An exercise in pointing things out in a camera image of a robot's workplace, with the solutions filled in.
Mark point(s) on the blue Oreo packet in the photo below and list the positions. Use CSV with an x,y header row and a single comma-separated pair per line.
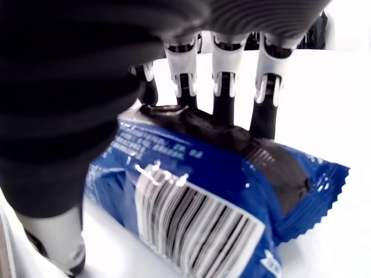
x,y
217,179

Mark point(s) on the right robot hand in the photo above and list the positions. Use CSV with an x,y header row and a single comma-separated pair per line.
x,y
58,101

